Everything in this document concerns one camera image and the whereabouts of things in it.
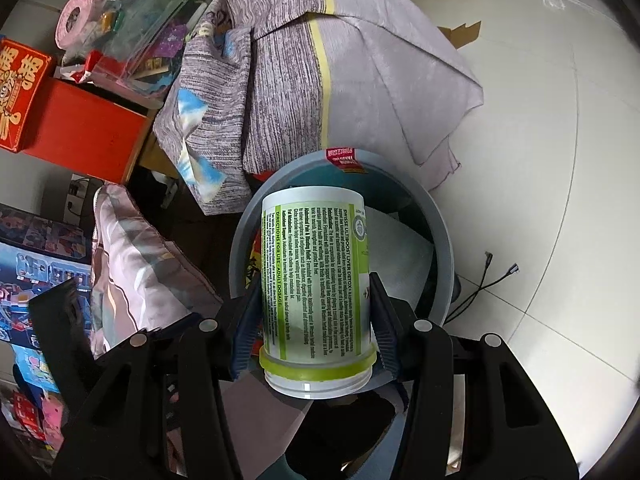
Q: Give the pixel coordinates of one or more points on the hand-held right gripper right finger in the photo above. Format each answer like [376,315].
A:
[387,340]

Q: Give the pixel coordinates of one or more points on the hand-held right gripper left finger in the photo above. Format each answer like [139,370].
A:
[245,340]

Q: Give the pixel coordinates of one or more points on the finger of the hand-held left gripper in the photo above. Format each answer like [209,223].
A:
[60,320]

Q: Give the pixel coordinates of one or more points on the red foil snack bag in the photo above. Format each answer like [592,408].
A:
[254,265]

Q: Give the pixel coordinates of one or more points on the white paper napkin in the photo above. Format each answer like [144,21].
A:
[400,260]

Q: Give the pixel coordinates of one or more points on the white jar green label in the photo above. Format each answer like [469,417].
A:
[315,285]

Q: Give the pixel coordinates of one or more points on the blue round bin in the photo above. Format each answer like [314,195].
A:
[400,195]

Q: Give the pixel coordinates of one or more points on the large blue toy box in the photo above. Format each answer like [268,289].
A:
[30,260]

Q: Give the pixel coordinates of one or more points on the pink grey checked tablecloth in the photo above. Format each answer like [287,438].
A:
[140,270]

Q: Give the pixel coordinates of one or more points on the white power strip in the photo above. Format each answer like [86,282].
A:
[77,192]

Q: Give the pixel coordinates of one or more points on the brown cardboard box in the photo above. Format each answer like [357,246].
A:
[155,155]

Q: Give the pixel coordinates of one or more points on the red festive gift box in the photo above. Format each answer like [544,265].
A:
[20,90]

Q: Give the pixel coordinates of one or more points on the purple striped cloth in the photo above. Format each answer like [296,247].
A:
[350,85]

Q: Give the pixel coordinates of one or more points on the pink tape roll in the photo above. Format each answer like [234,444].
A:
[75,17]

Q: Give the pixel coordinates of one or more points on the clear plastic storage box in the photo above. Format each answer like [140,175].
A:
[150,25]

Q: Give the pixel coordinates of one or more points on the flat cardboard sheet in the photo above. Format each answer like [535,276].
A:
[465,35]

